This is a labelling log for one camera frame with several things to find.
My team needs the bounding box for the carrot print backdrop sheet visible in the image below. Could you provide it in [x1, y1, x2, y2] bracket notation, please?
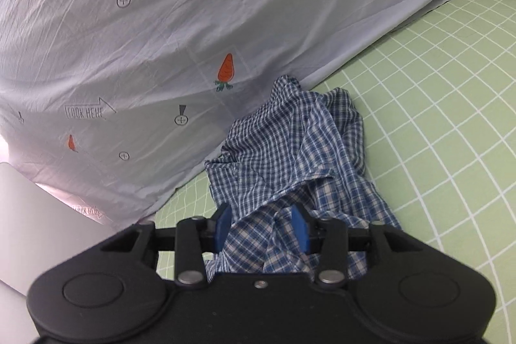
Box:
[1, 0, 447, 227]

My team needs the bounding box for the blue plaid shirt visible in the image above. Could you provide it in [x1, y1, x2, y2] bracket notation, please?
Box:
[205, 76, 400, 278]

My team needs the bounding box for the white rounded board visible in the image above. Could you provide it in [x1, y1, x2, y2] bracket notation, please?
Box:
[0, 162, 114, 296]

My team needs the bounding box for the green grid cutting mat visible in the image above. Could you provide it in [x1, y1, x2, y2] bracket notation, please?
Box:
[155, 0, 516, 344]

